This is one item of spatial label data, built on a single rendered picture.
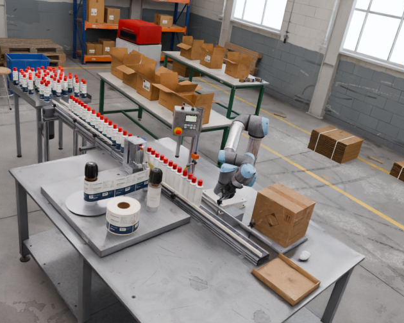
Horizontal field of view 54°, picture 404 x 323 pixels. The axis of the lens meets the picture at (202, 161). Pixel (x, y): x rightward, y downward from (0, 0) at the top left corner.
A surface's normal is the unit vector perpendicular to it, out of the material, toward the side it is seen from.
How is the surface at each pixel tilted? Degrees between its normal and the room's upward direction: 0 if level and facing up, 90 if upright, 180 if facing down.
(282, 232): 90
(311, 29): 90
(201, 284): 0
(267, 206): 90
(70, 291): 0
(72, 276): 0
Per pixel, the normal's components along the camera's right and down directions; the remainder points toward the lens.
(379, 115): -0.80, 0.15
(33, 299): 0.14, -0.89
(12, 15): 0.58, 0.43
